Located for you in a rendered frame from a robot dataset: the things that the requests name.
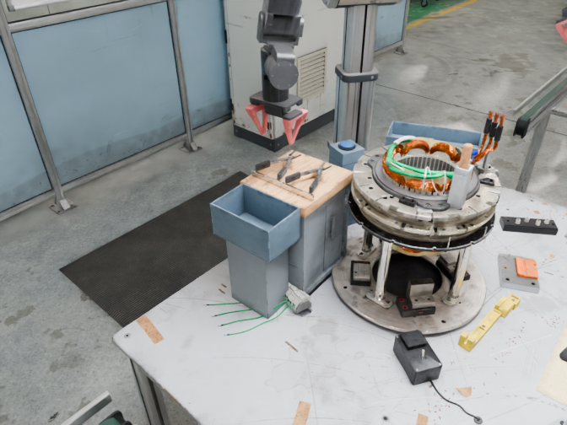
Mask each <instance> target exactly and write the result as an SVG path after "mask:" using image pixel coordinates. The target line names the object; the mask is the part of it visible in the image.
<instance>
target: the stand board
mask: <svg viewBox="0 0 567 425"><path fill-rule="evenodd" d="M293 151H294V150H291V151H289V152H287V153H286V154H285V155H283V156H281V157H280V158H278V159H281V158H285V157H288V156H289V154H290V153H292V152H293ZM300 154H301V156H299V157H298V158H296V159H293V160H292V161H291V162H293V169H288V170H287V173H286V174H285V176H288V175H292V174H293V173H296V172H300V173H301V172H304V171H307V170H311V169H316V168H319V167H320V166H321V165H322V164H323V163H325V164H324V166H323V167H324V168H326V167H327V166H330V165H331V166H332V167H331V168H329V169H326V170H323V171H322V174H324V179H323V181H319V183H318V186H317V188H316V189H315V190H314V191H313V192H312V193H311V194H313V195H314V201H312V200H309V199H307V198H304V197H302V196H299V195H297V194H295V193H293V192H291V191H287V190H285V189H283V188H281V187H278V186H276V185H273V184H271V183H269V182H266V181H265V180H261V179H259V178H256V177H255V176H252V175H250V176H248V177H246V178H245V179H244V180H242V181H241V182H240V184H242V183H245V184H247V185H249V186H252V187H254V188H256V189H258V190H260V191H264V192H266V193H267V194H269V195H272V196H275V197H277V198H279V199H281V200H284V201H286V202H288V203H291V204H293V205H295V206H297V207H300V216H301V217H302V218H306V217H307V216H308V215H310V214H311V213H312V212H314V211H315V210H316V209H317V208H318V207H319V206H321V205H322V204H323V203H325V202H326V201H327V200H329V199H330V198H331V197H333V196H334V195H335V194H337V193H338V192H339V191H341V190H342V189H343V188H344V187H345V186H347V185H348V184H349V183H351V182H352V180H353V171H350V170H347V169H344V168H341V167H338V166H336V165H334V164H329V163H327V162H325V161H322V160H319V159H316V158H313V157H311V156H308V155H306V154H303V153H299V152H296V151H295V152H294V153H293V154H292V155H293V156H297V155H300ZM282 168H283V162H281V163H278V164H271V166H270V167H268V168H266V169H262V170H259V171H257V172H259V173H262V174H264V175H267V176H269V177H272V178H274V179H277V173H278V172H279V171H280V170H281V169H282ZM285 176H284V177H283V178H282V179H281V180H280V181H282V182H284V183H285ZM313 181H314V178H312V174H310V175H304V176H301V177H300V179H298V180H295V181H292V182H290V183H288V185H291V186H294V187H296V188H299V189H301V190H302V191H306V192H309V186H310V185H311V183H312V182H313Z"/></svg>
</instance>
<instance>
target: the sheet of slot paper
mask: <svg viewBox="0 0 567 425"><path fill-rule="evenodd" d="M566 347H567V328H566V327H564V329H563V331H562V333H561V335H560V337H559V340H558V342H557V344H556V346H555V348H554V350H553V353H552V355H551V357H550V359H549V361H548V364H547V366H546V368H545V370H544V372H543V375H542V378H541V379H540V381H539V383H538V385H537V388H536V390H537V391H539V392H541V393H542V394H544V395H546V396H547V397H549V398H551V399H553V400H555V401H557V402H559V403H561V404H562V405H564V406H567V362H565V361H564V360H562V359H561V358H560V356H559V354H560V353H561V352H562V351H563V350H564V349H565V348H566Z"/></svg>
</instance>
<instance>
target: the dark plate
mask: <svg viewBox="0 0 567 425"><path fill-rule="evenodd" d="M379 260H380V259H379ZM379 260H378V261H377V262H376V263H375V264H374V266H373V268H372V274H373V277H374V279H375V281H376V279H377V272H378V266H379ZM425 278H432V280H433V282H434V283H435V285H434V288H433V293H432V294H434V293H436V292H437V291H438V290H439V289H440V287H441V284H442V278H441V275H440V272H439V271H438V269H437V268H436V267H435V266H434V265H433V264H431V263H430V262H428V261H426V260H424V259H422V258H419V257H417V256H407V255H405V254H393V255H391V262H390V268H389V273H388V279H387V285H386V291H387V292H388V293H391V294H393V295H396V296H406V292H407V288H408V280H414V279H425Z"/></svg>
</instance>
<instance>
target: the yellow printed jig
mask: <svg viewBox="0 0 567 425"><path fill-rule="evenodd" d="M520 302H521V298H519V297H517V296H515V295H514V294H512V293H511V294H510V295H509V296H508V298H506V297H504V296H503V297H502V298H501V299H500V300H499V301H498V303H497V304H496V305H495V306H494V308H493V309H492V310H491V311H490V312H489V313H488V314H487V315H486V317H485V318H484V319H483V320H482V321H481V322H480V323H479V325H478V326H477V327H476V328H475V329H474V330H473V331H472V333H471V334H470V335H469V334H468V333H467V332H465V331H464V332H463V333H462V334H461V335H460V338H459V342H458V344H457V345H459V346H460V347H462V348H464V349H465V350H467V351H469V352H471V351H472V349H473V348H474V347H475V346H476V345H477V343H478V342H479V341H480V340H481V339H482V337H483V336H484V335H485V334H486V333H487V332H488V330H489V329H490V328H491V327H492V326H493V324H494V323H495V322H496V321H497V320H498V318H499V317H500V316H501V317H503V318H505V317H506V316H507V315H508V314H509V313H510V312H511V311H512V310H515V308H516V307H517V306H518V304H519V303H520Z"/></svg>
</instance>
